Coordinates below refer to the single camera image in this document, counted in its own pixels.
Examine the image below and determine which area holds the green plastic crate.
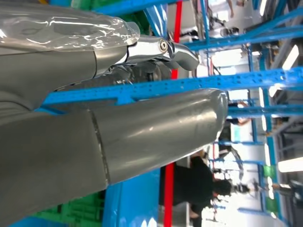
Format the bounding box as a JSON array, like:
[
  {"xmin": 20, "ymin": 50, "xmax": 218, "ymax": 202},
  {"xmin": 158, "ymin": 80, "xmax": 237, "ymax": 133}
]
[
  {"xmin": 71, "ymin": 0, "xmax": 150, "ymax": 35},
  {"xmin": 31, "ymin": 190, "xmax": 106, "ymax": 227}
]

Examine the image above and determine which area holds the blue metal shelf rack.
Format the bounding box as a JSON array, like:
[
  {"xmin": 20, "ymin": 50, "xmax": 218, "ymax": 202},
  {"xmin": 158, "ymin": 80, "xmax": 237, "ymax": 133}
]
[{"xmin": 9, "ymin": 0, "xmax": 303, "ymax": 227}]

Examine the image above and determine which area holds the green hanging sign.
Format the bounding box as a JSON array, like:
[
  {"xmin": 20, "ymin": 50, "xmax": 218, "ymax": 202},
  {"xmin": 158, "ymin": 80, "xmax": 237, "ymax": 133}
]
[
  {"xmin": 264, "ymin": 197, "xmax": 279, "ymax": 214},
  {"xmin": 263, "ymin": 165, "xmax": 277, "ymax": 180}
]

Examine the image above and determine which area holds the person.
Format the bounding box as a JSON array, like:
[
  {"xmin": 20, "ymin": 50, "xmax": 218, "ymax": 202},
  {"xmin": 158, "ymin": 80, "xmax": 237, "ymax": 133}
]
[
  {"xmin": 158, "ymin": 156, "xmax": 233, "ymax": 227},
  {"xmin": 225, "ymin": 100, "xmax": 252, "ymax": 127}
]

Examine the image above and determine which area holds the black white humanoid robot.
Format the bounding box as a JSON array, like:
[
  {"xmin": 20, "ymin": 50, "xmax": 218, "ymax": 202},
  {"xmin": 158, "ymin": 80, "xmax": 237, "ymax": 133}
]
[{"xmin": 233, "ymin": 183, "xmax": 252, "ymax": 195}]

